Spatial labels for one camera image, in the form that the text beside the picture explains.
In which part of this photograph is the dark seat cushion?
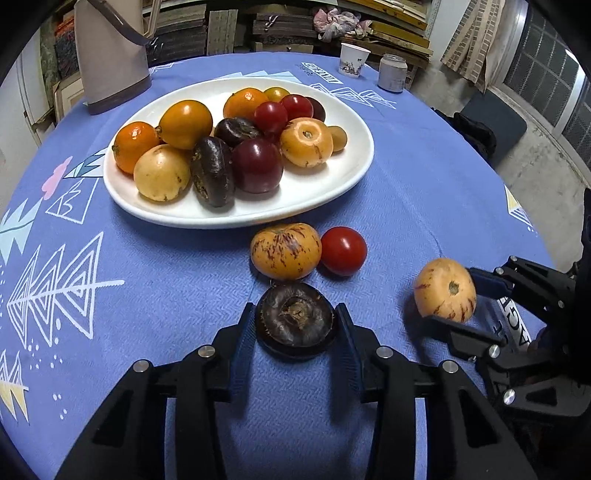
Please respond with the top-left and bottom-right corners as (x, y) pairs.
(461, 89), (528, 163)

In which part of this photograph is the white metal shelf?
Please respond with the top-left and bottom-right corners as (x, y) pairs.
(139, 0), (439, 56)

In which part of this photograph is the dark red plum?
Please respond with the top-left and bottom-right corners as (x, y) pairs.
(231, 138), (284, 194)
(305, 96), (327, 123)

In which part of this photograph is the grey drink can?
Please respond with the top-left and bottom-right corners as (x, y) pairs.
(378, 54), (408, 94)

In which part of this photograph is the white paper cup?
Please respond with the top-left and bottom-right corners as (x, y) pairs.
(338, 42), (372, 79)

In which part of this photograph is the blue printed tablecloth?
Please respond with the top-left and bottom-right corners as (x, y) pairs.
(0, 51), (555, 480)

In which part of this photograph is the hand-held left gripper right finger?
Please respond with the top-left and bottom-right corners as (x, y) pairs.
(333, 302), (539, 480)

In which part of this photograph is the orange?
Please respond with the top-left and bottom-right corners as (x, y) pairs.
(223, 88), (270, 121)
(112, 121), (161, 175)

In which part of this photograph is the purple-streaked pepino melon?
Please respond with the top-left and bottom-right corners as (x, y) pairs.
(250, 222), (322, 281)

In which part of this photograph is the small yellow fruit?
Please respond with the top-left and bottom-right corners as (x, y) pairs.
(327, 126), (349, 152)

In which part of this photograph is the black bag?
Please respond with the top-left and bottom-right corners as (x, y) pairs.
(431, 108), (497, 162)

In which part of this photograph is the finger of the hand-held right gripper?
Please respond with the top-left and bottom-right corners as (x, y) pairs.
(427, 316), (507, 361)
(468, 256), (574, 306)

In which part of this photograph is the pale striped pepino melon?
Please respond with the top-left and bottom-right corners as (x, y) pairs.
(413, 258), (476, 323)

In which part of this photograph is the beige thermos jug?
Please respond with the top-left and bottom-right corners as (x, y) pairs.
(74, 0), (160, 116)

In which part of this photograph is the leaning picture frame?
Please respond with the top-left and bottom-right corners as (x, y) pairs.
(50, 75), (88, 118)

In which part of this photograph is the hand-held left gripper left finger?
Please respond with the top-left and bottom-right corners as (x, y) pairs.
(55, 302), (257, 480)

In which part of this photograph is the white oval plate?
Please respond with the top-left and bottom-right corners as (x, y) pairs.
(102, 77), (375, 230)

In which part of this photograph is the pink crumpled cloth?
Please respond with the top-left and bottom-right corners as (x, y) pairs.
(313, 7), (368, 41)

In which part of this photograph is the stack of wooden boxes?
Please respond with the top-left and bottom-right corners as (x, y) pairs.
(39, 0), (435, 79)

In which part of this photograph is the window with grille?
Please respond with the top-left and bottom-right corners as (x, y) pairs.
(501, 9), (591, 144)

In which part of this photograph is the large yellow round fruit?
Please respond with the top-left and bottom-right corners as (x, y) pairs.
(133, 144), (191, 203)

